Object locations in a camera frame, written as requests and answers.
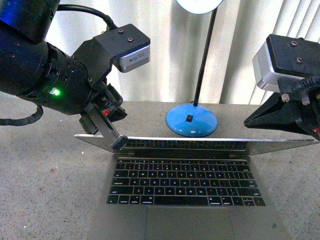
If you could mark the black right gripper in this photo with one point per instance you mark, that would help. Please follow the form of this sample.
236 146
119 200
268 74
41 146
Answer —
291 116

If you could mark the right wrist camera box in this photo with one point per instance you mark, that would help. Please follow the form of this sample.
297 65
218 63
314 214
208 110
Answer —
285 57

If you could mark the silver laptop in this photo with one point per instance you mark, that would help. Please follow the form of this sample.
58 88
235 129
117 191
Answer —
162 188

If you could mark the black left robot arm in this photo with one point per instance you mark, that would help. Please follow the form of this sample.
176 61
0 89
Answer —
37 71

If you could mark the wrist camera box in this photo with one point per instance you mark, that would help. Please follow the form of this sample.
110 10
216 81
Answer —
128 47
285 57

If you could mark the blue desk lamp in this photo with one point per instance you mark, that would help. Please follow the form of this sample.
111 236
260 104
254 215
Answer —
192 119

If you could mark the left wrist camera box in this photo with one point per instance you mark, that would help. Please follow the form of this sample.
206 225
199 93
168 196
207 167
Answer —
128 47

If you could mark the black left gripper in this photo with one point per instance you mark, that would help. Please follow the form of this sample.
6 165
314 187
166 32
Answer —
88 94

